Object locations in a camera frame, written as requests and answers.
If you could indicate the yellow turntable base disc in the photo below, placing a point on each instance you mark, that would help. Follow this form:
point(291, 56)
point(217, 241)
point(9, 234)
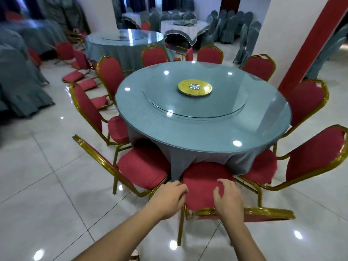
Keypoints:
point(185, 89)

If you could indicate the person's left forearm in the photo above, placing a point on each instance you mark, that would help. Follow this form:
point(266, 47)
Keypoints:
point(117, 239)

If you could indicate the grey folded cloth pile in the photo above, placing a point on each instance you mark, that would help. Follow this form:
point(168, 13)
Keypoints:
point(183, 23)

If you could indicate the person's left hand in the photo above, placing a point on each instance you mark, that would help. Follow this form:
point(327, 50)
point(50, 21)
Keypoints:
point(167, 201)

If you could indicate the person's right forearm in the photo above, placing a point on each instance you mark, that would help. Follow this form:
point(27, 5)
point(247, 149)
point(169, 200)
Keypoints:
point(244, 244)

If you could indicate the person's right hand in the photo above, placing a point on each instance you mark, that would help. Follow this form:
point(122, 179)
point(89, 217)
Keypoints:
point(231, 206)

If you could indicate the white clothed table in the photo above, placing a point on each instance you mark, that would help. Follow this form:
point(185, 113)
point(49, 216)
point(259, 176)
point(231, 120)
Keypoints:
point(185, 31)
point(130, 17)

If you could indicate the dark blue curtain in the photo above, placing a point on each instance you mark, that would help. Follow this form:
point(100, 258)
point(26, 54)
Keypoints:
point(136, 2)

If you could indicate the grey fabric covered chair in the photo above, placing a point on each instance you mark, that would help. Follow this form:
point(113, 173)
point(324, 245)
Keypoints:
point(16, 40)
point(21, 86)

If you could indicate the red chair gold frame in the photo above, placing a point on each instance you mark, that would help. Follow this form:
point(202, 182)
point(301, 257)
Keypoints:
point(34, 57)
point(153, 55)
point(81, 34)
point(64, 50)
point(201, 182)
point(189, 54)
point(144, 165)
point(99, 101)
point(13, 16)
point(258, 66)
point(110, 73)
point(307, 103)
point(145, 25)
point(73, 76)
point(209, 54)
point(87, 84)
point(87, 105)
point(315, 154)

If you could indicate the black white canvas sneaker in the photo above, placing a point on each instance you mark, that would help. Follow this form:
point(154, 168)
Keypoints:
point(135, 255)

